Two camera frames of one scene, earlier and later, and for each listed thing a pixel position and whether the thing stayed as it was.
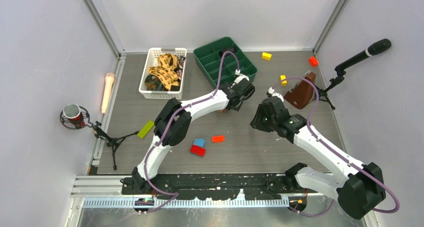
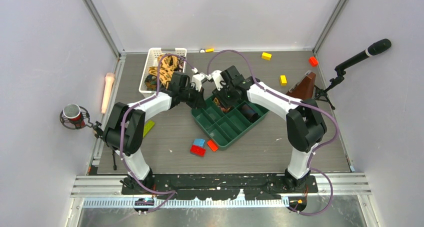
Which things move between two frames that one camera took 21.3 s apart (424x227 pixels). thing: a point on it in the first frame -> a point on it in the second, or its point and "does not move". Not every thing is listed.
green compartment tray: (209, 55) -> (220, 128)
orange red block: (313, 62) does not move
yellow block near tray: (266, 56) does not move
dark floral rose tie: (179, 69) does not move
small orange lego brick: (218, 138) -> (212, 145)
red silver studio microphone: (77, 117) does not move
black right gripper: (256, 123) -> (219, 95)
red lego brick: (198, 150) does not move
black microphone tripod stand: (339, 77) does not move
